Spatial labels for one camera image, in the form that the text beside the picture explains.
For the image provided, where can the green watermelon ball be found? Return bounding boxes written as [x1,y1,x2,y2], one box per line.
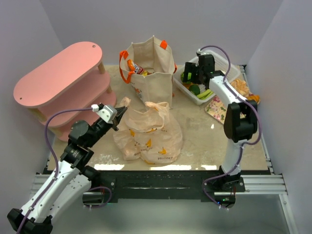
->
[180,72,192,84]

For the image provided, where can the orange banana print plastic bag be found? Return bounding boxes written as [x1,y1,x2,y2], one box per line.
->
[113,97,183,164]

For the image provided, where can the canvas tote bag orange handles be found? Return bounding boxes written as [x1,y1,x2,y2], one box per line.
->
[119,36,177,107]

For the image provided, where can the orange yellow snack bag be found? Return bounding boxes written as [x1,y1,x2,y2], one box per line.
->
[127,59,150,76]

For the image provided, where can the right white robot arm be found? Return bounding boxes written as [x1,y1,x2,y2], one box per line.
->
[183,52,257,190]

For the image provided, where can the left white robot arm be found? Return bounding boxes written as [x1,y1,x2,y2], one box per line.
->
[7,104,127,234]

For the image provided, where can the orange star shaped toy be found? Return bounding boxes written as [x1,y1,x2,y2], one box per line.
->
[183,83,192,89]

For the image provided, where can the dark green lime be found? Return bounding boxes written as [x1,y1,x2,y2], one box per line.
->
[189,84,200,96]

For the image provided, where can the green celery stalks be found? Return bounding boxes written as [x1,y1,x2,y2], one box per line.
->
[196,89,214,100]

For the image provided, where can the white plastic basket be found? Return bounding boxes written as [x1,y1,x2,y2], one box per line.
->
[173,50,241,105]

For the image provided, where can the orange bread toy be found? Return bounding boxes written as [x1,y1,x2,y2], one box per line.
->
[231,79,260,104]

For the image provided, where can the floral pattern tray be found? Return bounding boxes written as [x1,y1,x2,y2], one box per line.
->
[205,96,227,124]

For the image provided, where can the pink three tier shelf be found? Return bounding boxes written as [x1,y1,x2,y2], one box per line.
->
[13,41,117,141]

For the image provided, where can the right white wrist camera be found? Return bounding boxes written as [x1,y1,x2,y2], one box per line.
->
[196,48,209,56]

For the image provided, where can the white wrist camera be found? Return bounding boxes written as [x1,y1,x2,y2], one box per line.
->
[196,48,209,56]
[91,104,117,124]

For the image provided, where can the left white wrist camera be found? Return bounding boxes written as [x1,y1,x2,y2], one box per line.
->
[91,104,117,124]

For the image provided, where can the black base mount frame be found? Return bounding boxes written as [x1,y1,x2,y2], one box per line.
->
[42,168,271,204]

